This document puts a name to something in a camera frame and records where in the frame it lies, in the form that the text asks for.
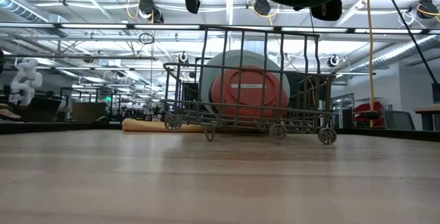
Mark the person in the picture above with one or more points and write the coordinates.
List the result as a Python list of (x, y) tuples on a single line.
[(8, 114)]

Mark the cardboard box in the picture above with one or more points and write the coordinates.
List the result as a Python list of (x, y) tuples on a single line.
[(89, 112)]

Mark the pale blue plate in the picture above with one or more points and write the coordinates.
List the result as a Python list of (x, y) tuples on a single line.
[(214, 71)]

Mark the black monitor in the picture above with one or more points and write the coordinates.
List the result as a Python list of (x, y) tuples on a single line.
[(44, 110)]

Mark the orange plate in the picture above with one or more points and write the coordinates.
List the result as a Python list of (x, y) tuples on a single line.
[(251, 93)]

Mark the wooden desk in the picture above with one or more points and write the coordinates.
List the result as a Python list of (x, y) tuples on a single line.
[(428, 109)]

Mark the black aluminium table frame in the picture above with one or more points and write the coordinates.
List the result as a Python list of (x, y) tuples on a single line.
[(51, 127)]

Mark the white robot figure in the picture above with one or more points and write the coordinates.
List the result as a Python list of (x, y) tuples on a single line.
[(25, 79)]

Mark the grey chair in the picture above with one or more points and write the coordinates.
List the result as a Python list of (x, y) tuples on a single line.
[(398, 119)]

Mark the yellow cloth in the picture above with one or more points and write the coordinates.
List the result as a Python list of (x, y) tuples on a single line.
[(148, 126)]

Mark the red chair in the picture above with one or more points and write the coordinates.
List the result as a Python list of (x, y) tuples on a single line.
[(364, 109)]

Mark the black cabinet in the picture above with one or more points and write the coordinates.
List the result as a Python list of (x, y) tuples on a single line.
[(294, 90)]

